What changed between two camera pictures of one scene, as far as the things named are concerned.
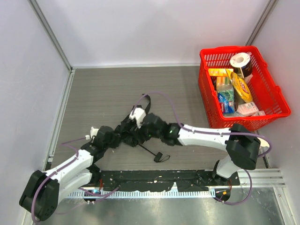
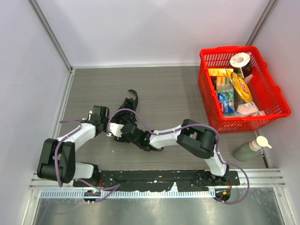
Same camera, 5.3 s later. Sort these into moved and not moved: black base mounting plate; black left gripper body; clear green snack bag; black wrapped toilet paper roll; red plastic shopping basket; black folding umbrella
Moved: black left gripper body; black folding umbrella
Not moved: clear green snack bag; black base mounting plate; red plastic shopping basket; black wrapped toilet paper roll
